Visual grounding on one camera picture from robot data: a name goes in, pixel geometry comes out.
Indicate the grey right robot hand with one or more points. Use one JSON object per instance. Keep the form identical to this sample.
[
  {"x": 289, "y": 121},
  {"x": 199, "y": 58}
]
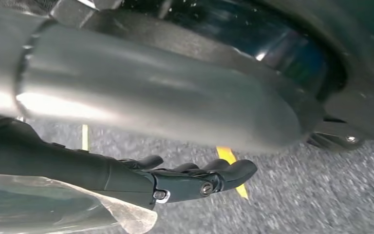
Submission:
[{"x": 142, "y": 90}]

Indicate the black robot foot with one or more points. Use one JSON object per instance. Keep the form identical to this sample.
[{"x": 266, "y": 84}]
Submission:
[{"x": 332, "y": 139}]

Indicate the dark glossy robot leg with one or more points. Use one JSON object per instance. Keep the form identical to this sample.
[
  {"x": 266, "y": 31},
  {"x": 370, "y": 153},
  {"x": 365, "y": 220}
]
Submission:
[{"x": 351, "y": 64}]

